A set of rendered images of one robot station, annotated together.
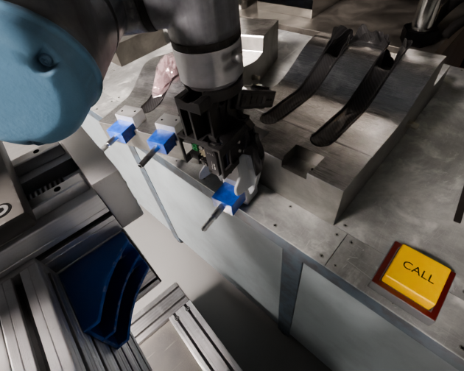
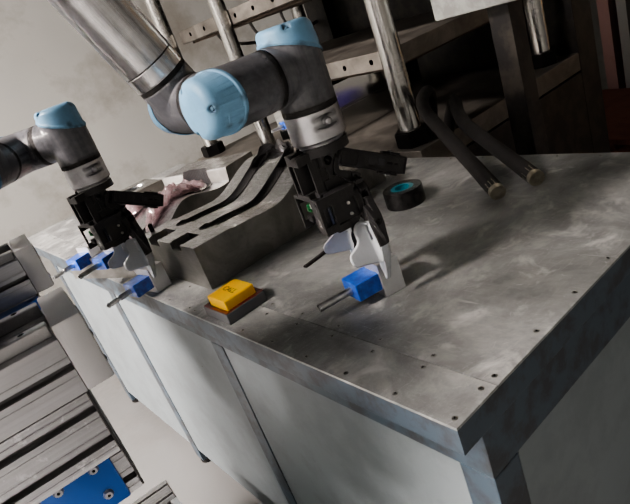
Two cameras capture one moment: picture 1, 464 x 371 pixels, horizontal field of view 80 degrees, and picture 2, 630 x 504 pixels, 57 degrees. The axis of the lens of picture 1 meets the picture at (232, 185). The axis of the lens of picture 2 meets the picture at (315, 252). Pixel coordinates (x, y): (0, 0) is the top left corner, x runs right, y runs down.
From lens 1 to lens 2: 89 cm
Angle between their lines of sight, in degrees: 27
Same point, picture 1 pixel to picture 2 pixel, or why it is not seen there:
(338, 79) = (253, 184)
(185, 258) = (207, 481)
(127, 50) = not seen: hidden behind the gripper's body
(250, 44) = (218, 176)
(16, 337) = not seen: outside the picture
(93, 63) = not seen: outside the picture
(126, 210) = (39, 277)
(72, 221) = (0, 277)
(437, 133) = not seen: hidden behind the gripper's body
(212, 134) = (93, 218)
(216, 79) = (83, 182)
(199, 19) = (64, 153)
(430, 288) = (228, 295)
